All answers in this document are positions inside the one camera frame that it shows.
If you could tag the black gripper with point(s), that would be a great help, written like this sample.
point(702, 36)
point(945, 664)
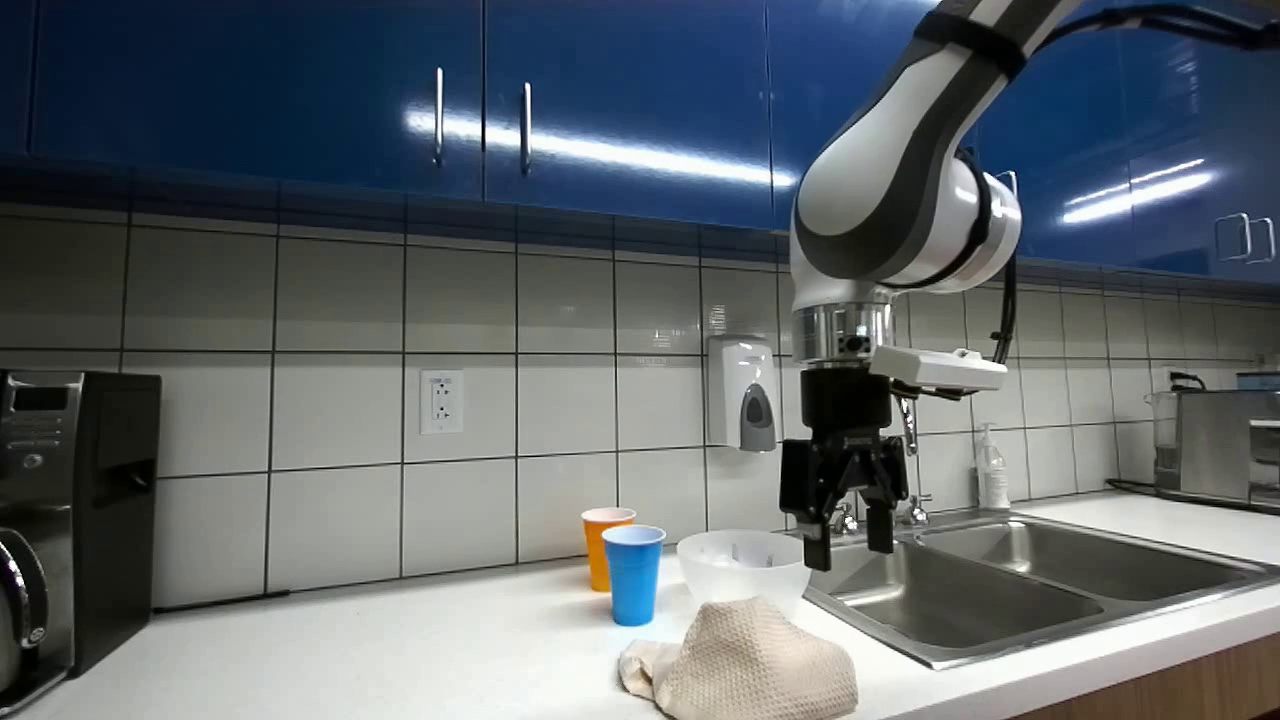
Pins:
point(845, 404)

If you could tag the white cloth towel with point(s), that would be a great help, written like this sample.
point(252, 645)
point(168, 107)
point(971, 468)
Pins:
point(754, 664)

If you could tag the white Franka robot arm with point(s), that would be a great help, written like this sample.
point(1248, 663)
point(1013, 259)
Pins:
point(920, 135)

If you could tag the clear plastic bowl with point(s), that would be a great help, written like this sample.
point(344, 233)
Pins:
point(741, 565)

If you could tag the clear soap pump bottle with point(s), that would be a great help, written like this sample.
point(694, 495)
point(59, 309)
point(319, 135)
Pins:
point(988, 478)

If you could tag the stainless steel double sink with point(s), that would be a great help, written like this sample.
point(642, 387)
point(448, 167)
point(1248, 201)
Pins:
point(1013, 585)

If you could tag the blue plastic cup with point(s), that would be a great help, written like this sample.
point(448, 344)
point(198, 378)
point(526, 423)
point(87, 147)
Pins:
point(635, 581)

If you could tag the orange plastic cup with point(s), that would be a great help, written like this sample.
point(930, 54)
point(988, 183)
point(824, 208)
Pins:
point(599, 540)

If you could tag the stainless steel countertop appliance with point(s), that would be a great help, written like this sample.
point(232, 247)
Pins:
point(1214, 446)

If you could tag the black drip coffee maker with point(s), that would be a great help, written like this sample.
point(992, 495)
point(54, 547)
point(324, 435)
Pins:
point(112, 507)

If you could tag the stainless steel coffee carafe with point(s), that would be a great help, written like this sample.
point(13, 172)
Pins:
point(13, 601)

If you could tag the white wall soap dispenser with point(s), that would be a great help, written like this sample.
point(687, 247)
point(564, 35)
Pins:
point(741, 394)

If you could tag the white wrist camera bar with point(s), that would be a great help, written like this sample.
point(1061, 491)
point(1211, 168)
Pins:
point(940, 371)

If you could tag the white wall power outlet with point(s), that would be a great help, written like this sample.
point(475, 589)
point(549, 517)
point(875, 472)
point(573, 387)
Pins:
point(442, 401)

